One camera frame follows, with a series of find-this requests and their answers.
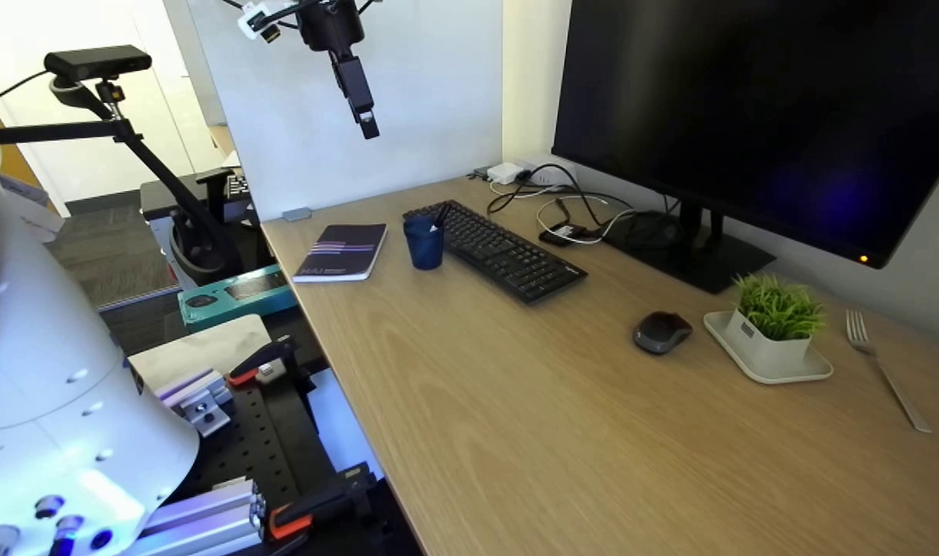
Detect black clamp with orange handle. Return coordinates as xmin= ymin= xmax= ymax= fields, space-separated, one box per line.
xmin=266 ymin=468 xmax=374 ymax=548
xmin=226 ymin=336 xmax=318 ymax=399

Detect black monitor stand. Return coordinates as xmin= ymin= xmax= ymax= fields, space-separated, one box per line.
xmin=601 ymin=196 xmax=778 ymax=296

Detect beige board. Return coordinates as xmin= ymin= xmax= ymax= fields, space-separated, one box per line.
xmin=126 ymin=311 xmax=276 ymax=399

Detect black camera on stand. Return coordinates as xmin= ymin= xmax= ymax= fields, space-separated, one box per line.
xmin=42 ymin=43 xmax=156 ymax=86

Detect teal box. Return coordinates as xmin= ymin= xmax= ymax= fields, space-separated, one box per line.
xmin=177 ymin=263 xmax=299 ymax=330

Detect blue cup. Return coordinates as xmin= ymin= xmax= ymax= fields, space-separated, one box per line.
xmin=401 ymin=206 xmax=448 ymax=274

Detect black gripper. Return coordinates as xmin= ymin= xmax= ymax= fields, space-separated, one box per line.
xmin=295 ymin=0 xmax=384 ymax=142

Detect silver fork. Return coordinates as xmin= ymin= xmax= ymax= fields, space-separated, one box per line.
xmin=839 ymin=308 xmax=932 ymax=438

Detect black computer monitor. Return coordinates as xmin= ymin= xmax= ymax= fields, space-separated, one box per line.
xmin=551 ymin=0 xmax=939 ymax=271

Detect black and white dongle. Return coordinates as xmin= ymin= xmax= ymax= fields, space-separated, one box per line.
xmin=538 ymin=217 xmax=606 ymax=251

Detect grey desk divider panel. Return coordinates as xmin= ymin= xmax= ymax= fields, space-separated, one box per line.
xmin=185 ymin=0 xmax=506 ymax=227

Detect black keyboard with long cable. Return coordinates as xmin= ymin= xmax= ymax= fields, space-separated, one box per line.
xmin=425 ymin=198 xmax=590 ymax=306

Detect dark grey computer mouse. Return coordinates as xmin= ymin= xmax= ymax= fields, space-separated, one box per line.
xmin=631 ymin=308 xmax=695 ymax=357

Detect green plant in white pot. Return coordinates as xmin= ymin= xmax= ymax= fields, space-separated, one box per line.
xmin=724 ymin=271 xmax=828 ymax=377

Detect black desk cable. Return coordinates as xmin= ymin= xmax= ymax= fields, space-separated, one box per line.
xmin=485 ymin=160 xmax=637 ymax=244

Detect dark notebook with pink stripes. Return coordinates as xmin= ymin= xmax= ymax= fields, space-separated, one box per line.
xmin=289 ymin=224 xmax=388 ymax=286

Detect small white power adapter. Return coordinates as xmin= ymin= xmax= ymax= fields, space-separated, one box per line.
xmin=482 ymin=160 xmax=534 ymax=188

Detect black perforated breadboard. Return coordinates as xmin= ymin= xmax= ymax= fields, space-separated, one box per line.
xmin=195 ymin=380 xmax=388 ymax=556

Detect white square tray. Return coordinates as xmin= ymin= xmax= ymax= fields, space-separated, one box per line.
xmin=701 ymin=306 xmax=838 ymax=390

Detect aluminium extrusion bar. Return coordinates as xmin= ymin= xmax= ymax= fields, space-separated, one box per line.
xmin=126 ymin=472 xmax=272 ymax=556

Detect small purple and white box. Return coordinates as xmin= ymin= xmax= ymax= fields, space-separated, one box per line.
xmin=157 ymin=368 xmax=235 ymax=441

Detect black camera stand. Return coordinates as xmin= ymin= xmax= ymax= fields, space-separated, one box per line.
xmin=0 ymin=82 xmax=278 ymax=286

